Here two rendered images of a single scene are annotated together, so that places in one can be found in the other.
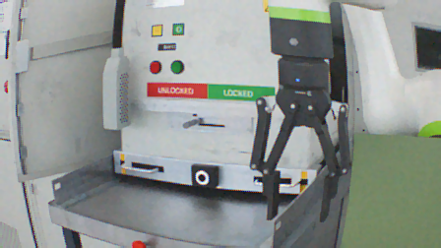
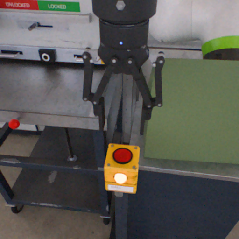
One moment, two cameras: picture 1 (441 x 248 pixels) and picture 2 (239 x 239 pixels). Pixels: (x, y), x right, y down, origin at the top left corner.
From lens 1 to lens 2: 51 cm
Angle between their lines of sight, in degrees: 34
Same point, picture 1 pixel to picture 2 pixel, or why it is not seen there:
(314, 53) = (141, 15)
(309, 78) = (132, 40)
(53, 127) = not seen: outside the picture
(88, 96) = not seen: outside the picture
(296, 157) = (96, 44)
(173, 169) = (28, 52)
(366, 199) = (165, 100)
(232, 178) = (62, 55)
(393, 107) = (178, 21)
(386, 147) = (184, 67)
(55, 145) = not seen: outside the picture
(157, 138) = (14, 34)
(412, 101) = (200, 16)
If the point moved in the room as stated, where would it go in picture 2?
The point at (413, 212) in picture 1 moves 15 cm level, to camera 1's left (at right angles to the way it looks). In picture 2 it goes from (208, 111) to (155, 122)
